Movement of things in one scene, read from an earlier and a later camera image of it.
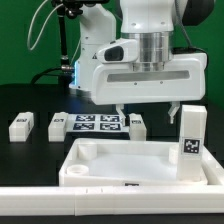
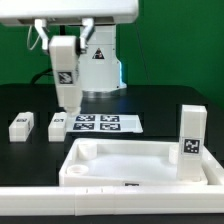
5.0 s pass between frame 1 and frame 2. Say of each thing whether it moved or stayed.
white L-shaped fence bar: stayed
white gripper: moved
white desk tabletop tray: stayed
